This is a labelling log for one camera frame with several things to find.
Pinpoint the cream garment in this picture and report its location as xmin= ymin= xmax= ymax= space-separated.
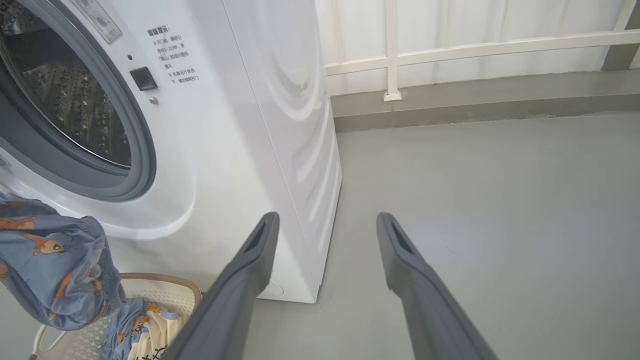
xmin=127 ymin=312 xmax=183 ymax=360

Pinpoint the black door latch socket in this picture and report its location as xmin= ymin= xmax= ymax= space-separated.
xmin=130 ymin=66 xmax=159 ymax=92

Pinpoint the blue fox print garment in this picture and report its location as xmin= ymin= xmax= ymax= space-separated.
xmin=0 ymin=192 xmax=181 ymax=360

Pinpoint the grey warning sticker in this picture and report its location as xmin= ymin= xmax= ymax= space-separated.
xmin=70 ymin=0 xmax=123 ymax=45

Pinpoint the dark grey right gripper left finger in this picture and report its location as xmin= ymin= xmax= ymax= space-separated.
xmin=162 ymin=212 xmax=281 ymax=360

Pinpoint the cream perforated laundry basket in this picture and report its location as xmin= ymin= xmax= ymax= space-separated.
xmin=27 ymin=272 xmax=203 ymax=360

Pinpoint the round drain filter cover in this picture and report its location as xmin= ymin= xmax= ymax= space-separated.
xmin=260 ymin=279 xmax=285 ymax=300

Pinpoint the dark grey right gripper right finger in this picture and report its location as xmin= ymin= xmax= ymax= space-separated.
xmin=376 ymin=212 xmax=501 ymax=360

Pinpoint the white metal railing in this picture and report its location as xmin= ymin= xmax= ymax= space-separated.
xmin=316 ymin=0 xmax=640 ymax=102

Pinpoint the white front-load washing machine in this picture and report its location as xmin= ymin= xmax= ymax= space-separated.
xmin=0 ymin=0 xmax=343 ymax=304

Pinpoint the grey rubber door gasket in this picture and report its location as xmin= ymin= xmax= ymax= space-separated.
xmin=0 ymin=0 xmax=157 ymax=202

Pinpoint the steel washing machine drum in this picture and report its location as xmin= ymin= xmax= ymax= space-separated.
xmin=0 ymin=0 xmax=132 ymax=168

